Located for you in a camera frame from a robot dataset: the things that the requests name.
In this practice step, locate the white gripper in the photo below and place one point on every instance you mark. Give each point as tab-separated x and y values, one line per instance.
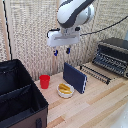
63	38

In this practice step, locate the dark blue book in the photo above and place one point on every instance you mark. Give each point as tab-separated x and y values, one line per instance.
75	78

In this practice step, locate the red plastic cup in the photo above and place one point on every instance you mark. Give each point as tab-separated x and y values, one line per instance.
44	81

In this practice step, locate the yellow food pieces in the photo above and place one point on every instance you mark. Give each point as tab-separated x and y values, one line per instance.
65	88

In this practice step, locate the white bowl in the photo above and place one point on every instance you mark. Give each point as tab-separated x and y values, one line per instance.
65	91

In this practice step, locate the black toaster oven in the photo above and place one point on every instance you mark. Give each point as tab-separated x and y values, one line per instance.
112	55

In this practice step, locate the black fabric storage box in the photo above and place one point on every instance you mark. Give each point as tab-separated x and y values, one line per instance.
18	96

